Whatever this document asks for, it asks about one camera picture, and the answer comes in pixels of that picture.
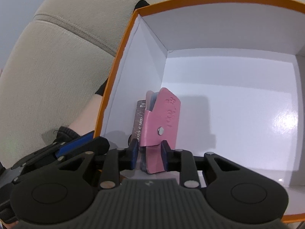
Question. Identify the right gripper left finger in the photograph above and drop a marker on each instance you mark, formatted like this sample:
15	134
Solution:
118	160

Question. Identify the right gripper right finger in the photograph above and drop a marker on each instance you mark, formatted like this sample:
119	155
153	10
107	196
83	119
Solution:
181	161

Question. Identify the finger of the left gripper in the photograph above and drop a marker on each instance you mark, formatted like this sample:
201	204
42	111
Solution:
97	145
64	143

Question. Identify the pink card wallet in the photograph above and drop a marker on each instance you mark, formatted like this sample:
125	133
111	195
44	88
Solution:
160	122

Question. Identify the photo card box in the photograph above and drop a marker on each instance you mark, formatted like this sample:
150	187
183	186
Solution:
138	120

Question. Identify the person left hand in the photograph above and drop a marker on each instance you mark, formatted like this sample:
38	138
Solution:
8	201

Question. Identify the person left leg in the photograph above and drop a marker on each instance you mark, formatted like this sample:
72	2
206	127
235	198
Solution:
85	122

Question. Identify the beige fabric sofa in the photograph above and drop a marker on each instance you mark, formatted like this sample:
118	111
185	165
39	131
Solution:
60	59

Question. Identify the orange cardboard box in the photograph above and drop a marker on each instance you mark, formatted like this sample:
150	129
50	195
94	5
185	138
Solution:
237	67

